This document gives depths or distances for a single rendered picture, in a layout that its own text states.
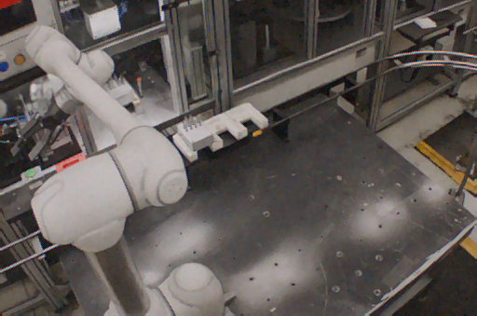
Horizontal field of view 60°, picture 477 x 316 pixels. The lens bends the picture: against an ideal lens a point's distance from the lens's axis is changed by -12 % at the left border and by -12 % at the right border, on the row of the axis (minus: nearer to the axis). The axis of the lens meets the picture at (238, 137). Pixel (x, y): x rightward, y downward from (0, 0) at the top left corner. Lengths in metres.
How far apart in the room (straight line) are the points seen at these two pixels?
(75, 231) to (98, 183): 0.10
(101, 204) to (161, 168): 0.13
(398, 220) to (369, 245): 0.18
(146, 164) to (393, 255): 1.13
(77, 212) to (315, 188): 1.25
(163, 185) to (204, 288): 0.56
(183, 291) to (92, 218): 0.55
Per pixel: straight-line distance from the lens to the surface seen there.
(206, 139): 1.78
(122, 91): 1.92
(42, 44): 1.30
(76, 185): 0.86
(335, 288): 1.65
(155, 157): 0.87
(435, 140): 3.33
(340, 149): 2.09
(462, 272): 2.65
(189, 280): 1.35
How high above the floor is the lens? 2.10
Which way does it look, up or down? 42 degrees down
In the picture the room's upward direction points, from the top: 3 degrees counter-clockwise
